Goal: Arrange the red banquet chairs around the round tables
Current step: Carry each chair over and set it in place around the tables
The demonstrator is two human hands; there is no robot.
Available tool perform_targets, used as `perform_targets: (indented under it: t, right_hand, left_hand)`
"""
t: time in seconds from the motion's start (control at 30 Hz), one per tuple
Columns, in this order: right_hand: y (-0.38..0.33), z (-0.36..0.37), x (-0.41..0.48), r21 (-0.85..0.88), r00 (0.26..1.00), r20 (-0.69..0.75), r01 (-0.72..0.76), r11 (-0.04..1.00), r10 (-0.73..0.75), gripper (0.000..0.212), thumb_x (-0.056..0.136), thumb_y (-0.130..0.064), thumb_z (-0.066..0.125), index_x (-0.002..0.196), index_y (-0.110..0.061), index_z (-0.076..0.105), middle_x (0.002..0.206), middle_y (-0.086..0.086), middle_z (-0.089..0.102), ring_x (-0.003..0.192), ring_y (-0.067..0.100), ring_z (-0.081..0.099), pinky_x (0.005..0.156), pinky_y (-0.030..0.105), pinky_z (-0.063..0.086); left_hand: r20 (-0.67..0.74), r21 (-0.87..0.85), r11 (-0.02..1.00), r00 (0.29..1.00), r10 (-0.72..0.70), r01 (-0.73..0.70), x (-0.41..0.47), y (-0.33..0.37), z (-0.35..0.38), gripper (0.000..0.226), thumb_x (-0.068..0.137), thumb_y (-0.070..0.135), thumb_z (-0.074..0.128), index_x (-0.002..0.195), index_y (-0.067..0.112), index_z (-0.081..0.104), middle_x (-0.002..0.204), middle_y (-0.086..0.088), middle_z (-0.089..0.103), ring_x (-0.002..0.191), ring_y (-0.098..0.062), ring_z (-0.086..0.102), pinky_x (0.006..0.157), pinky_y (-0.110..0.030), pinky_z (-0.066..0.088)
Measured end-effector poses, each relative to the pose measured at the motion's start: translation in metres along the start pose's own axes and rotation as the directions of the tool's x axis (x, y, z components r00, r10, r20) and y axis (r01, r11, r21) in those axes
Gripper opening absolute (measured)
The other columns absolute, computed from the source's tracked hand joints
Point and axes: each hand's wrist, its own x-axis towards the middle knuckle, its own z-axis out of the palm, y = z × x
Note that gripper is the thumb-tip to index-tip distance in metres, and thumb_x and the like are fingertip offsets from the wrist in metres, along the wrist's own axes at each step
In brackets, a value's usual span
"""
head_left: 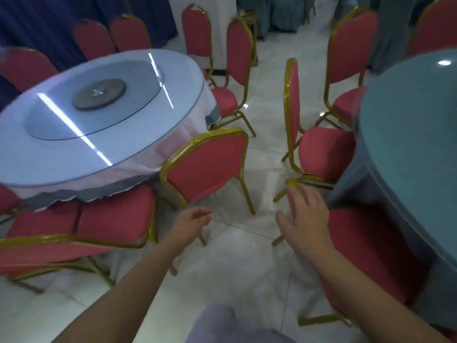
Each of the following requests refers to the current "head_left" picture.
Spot person's right hand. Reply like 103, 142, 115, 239
276, 182, 334, 259

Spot person's left hand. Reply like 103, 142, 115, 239
168, 207, 214, 252

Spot person's left forearm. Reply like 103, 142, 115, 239
52, 241, 191, 343

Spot person's right forearm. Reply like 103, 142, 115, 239
307, 246, 450, 343

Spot round table white tablecloth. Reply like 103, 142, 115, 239
0, 49, 220, 211

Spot person's lilac trousers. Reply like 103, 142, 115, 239
185, 303, 298, 343

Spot round glass turntable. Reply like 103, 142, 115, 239
24, 59, 165, 141

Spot round table teal tablecloth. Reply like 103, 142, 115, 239
328, 50, 457, 333

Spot grey turntable base disc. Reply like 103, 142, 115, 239
72, 78, 126, 111

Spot white pillar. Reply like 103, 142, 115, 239
167, 0, 239, 73

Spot red chair gold frame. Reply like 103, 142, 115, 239
76, 185, 178, 276
273, 58, 358, 203
238, 10, 259, 67
210, 16, 257, 138
314, 6, 379, 130
159, 126, 256, 215
271, 178, 431, 328
181, 4, 216, 87
109, 13, 153, 52
71, 18, 117, 62
0, 46, 60, 92
405, 0, 457, 58
0, 185, 21, 215
0, 202, 115, 294

